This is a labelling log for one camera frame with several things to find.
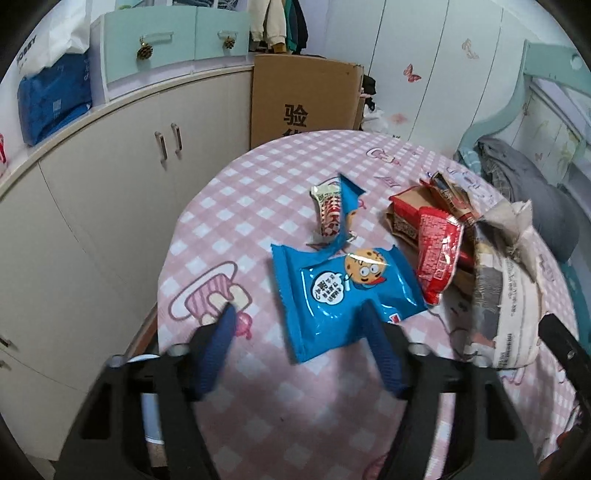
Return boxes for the hanging clothes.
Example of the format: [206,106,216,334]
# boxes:
[247,0,308,55]

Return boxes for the small red snack wrapper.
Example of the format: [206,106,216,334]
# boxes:
[416,206,464,305]

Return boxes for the red white plastic bag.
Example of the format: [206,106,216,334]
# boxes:
[0,134,8,178]

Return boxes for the teal bed frame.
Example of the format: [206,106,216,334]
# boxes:
[457,42,590,347]

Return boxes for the teal drawer box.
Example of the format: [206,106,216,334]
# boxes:
[88,5,250,105]

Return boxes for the white wardrobe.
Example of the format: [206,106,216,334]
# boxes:
[301,0,573,157]

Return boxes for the torn blue wrapper strip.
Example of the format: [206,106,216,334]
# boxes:
[310,173,366,250]

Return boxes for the grey pillow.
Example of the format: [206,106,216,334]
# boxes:
[475,137,580,263]

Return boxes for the brown cardboard box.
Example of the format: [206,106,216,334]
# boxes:
[250,54,363,148]

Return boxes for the blue bag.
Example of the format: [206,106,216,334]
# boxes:
[17,53,92,146]

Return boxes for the red brown snack bag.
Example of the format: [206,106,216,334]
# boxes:
[385,185,474,280]

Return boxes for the red white checkered snack wrapper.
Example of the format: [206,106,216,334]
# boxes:
[310,177,341,243]

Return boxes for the newspaper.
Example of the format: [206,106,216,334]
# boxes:
[464,200,543,370]

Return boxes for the dark brown foil wrapper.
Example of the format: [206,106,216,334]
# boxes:
[420,172,480,227]

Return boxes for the blue cookie snack wrapper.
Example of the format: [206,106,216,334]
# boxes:
[271,245,427,363]

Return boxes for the white low cabinet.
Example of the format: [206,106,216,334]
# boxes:
[1,67,252,460]

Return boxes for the pink checkered tablecloth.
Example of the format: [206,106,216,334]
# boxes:
[156,129,581,480]

